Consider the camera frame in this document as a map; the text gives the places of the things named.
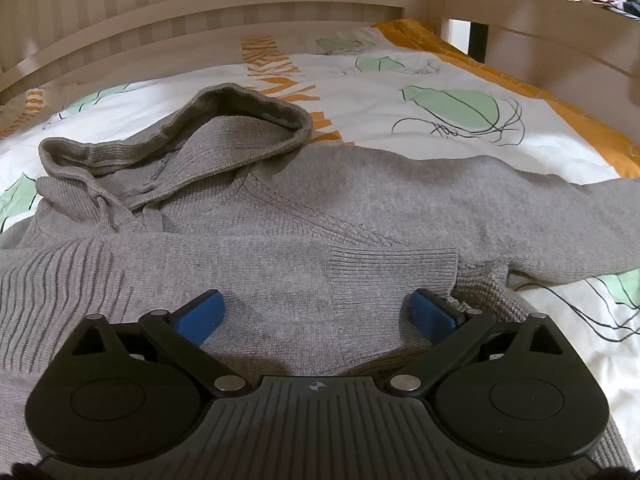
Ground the leaf print bed sheet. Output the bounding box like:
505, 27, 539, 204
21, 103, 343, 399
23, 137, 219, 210
0, 19, 640, 461

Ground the grey knit hooded sweater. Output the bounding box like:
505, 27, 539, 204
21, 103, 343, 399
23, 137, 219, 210
0, 84, 640, 480

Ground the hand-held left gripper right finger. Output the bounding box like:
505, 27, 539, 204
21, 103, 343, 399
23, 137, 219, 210
390, 287, 568, 398

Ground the beige wooden bed frame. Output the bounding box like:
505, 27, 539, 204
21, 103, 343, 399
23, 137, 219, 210
0, 0, 640, 111

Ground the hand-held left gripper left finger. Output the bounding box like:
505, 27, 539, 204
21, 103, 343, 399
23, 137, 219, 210
70, 289, 248, 396

